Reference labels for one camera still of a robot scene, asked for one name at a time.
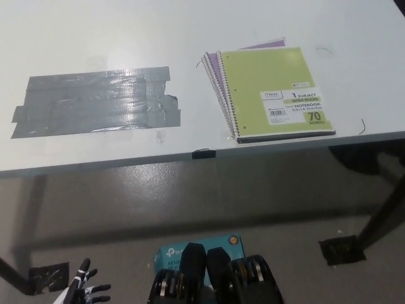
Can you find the teal TP-Link cardboard box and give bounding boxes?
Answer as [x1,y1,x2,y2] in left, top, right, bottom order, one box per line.
[153,233,246,279]

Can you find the black metal table leg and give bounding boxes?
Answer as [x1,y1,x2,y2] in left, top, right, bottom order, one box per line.
[356,177,405,251]
[0,255,32,295]

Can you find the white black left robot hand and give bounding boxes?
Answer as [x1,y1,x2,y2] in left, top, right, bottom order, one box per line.
[52,258,112,304]

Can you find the green spiral Mead notebook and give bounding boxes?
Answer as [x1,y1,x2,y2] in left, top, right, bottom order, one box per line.
[216,46,337,144]

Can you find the grey duct tape patch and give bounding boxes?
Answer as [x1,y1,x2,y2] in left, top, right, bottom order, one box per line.
[10,65,182,139]

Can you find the purple spiral notebook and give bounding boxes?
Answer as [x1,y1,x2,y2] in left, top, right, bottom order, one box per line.
[201,37,287,137]

